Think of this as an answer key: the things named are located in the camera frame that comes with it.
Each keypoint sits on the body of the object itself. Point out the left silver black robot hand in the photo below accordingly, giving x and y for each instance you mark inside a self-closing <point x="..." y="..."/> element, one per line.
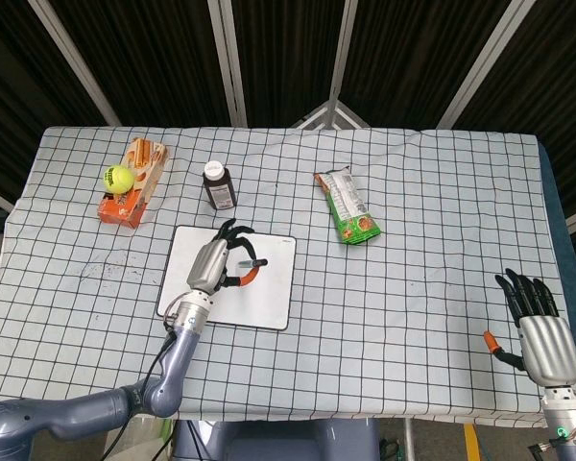
<point x="211" y="261"/>

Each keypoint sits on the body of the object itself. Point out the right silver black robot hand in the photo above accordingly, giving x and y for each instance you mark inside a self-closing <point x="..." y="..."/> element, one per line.
<point x="549" y="346"/>

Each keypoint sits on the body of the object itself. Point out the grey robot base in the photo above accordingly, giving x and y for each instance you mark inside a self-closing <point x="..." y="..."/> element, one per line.
<point x="269" y="442"/>

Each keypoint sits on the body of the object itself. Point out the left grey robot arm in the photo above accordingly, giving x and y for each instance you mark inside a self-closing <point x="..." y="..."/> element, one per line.
<point x="182" y="350"/>

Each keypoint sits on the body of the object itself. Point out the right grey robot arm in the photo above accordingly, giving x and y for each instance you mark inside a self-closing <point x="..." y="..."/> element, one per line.
<point x="566" y="418"/>

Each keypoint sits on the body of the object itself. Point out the white dry-erase board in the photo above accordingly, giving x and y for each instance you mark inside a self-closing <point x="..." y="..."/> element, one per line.
<point x="269" y="298"/>

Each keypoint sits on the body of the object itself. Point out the dark juice bottle white cap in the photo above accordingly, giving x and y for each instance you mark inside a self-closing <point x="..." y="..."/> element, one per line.
<point x="219" y="192"/>

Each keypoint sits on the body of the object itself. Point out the orange biscuit box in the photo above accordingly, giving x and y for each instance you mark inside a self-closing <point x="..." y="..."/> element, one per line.
<point x="125" y="211"/>

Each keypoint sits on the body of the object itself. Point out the yellow tennis ball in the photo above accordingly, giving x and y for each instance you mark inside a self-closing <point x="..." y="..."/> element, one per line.
<point x="118" y="179"/>

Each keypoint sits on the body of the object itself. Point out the green snack bag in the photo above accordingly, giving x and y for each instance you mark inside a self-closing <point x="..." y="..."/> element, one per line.
<point x="350" y="211"/>

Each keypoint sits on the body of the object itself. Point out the white black checked tablecloth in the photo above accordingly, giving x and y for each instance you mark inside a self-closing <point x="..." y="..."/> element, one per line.
<point x="365" y="312"/>

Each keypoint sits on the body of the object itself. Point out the dark screen curtain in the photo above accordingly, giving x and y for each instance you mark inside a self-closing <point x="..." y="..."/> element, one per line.
<point x="163" y="53"/>

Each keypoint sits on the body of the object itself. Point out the white screen foot bracket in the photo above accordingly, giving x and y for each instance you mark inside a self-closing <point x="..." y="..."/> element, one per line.
<point x="317" y="115"/>

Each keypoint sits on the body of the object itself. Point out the white screen frame post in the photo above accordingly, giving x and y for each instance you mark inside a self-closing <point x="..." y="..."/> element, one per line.
<point x="482" y="62"/>
<point x="74" y="62"/>
<point x="230" y="62"/>
<point x="343" y="48"/>

